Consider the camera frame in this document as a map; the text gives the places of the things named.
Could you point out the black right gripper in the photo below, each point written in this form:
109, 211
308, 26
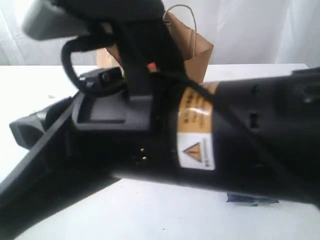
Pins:
130, 128

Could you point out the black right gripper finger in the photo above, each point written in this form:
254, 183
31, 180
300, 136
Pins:
50, 178
29, 130

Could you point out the black noodle packet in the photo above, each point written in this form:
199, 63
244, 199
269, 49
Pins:
249, 201

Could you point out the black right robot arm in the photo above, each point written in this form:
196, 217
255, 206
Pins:
256, 137

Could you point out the brown paper shopping bag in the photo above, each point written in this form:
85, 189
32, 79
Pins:
197, 57

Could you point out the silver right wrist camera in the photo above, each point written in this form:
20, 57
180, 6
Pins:
141, 19

